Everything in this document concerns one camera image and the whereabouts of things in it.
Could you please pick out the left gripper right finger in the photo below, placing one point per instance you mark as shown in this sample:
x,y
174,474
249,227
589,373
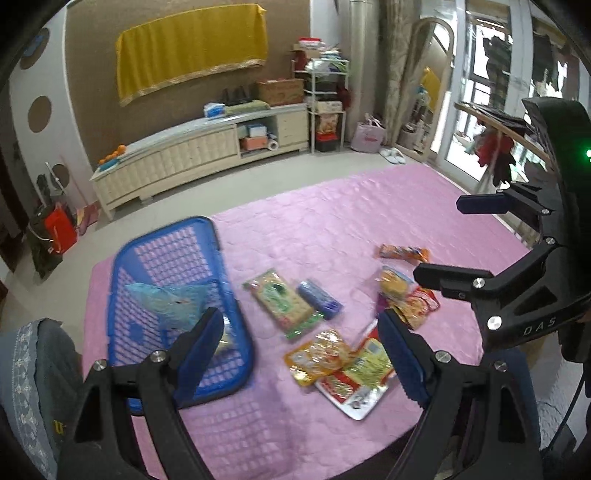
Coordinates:
x,y
410,355

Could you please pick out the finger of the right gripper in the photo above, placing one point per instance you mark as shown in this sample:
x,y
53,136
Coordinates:
x,y
452,282
497,203

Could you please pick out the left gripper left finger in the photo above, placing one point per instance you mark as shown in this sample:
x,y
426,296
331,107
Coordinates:
x,y
190,355

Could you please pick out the red green bean pouch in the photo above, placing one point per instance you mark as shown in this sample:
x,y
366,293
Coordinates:
x,y
357,388

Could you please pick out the purple grape candy pack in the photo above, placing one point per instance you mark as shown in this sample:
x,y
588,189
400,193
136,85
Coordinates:
x,y
320,299

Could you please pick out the small cake blue wrapper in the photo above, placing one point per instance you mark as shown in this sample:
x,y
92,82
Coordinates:
x,y
395,284

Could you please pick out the light blue snack bag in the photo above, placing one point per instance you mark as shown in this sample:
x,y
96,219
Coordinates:
x,y
177,307

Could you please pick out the red white snack pouch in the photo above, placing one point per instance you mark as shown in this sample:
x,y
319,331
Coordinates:
x,y
416,307

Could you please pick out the orange snack bar wrapper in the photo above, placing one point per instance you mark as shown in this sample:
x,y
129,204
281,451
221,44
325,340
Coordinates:
x,y
405,253

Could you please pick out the pink quilted mat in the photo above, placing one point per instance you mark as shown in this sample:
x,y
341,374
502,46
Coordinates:
x,y
299,386

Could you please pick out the blue plastic basket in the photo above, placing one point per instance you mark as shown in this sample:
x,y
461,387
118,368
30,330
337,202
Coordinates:
x,y
161,284

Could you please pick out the orange yellow snack pouch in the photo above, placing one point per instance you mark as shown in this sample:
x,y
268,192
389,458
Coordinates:
x,y
324,354

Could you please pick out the white slippers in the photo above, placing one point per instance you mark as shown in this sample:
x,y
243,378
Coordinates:
x,y
393,156

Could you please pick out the green white cracker pack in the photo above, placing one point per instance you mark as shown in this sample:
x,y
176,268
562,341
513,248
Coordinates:
x,y
289,311

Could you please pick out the standing mirror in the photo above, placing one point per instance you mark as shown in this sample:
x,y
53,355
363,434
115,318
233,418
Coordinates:
x,y
425,83

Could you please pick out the pink shopping bag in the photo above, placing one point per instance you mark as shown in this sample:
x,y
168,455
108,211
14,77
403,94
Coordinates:
x,y
369,135

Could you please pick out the grey blue covered sofa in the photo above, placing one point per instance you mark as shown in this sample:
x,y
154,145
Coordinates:
x,y
40,378

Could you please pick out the dark bag on floor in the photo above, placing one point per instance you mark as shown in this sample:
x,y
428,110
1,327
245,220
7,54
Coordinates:
x,y
44,255

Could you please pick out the red paper bag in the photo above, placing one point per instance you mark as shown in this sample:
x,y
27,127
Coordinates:
x,y
61,230

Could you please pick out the white metal shelf rack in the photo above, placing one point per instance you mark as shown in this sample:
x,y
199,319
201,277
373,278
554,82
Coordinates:
x,y
325,75

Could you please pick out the broom and dustpan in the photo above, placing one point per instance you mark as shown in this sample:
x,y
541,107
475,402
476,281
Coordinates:
x,y
84,212

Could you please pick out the plate of oranges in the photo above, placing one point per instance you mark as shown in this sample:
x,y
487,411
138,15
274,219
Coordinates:
x,y
119,151

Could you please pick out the cream TV cabinet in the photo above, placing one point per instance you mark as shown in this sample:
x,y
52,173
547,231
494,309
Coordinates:
x,y
196,149

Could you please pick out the brown cardboard box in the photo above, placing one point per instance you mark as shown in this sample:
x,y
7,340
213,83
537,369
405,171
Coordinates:
x,y
280,92

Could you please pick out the blue tissue box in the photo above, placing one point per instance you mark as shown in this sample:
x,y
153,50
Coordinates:
x,y
214,110

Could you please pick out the green folded cloth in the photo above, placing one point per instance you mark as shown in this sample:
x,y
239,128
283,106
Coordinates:
x,y
255,105

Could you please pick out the yellow wall cloth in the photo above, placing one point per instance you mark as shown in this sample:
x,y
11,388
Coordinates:
x,y
189,45

